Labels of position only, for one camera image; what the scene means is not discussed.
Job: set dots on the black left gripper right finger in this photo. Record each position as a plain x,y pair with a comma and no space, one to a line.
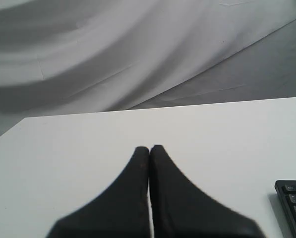
181,210

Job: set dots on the black acer keyboard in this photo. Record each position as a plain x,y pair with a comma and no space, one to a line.
286,193

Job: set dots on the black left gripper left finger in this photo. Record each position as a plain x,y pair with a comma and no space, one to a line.
121,211

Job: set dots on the white backdrop cloth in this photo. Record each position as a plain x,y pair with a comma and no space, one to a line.
60,57

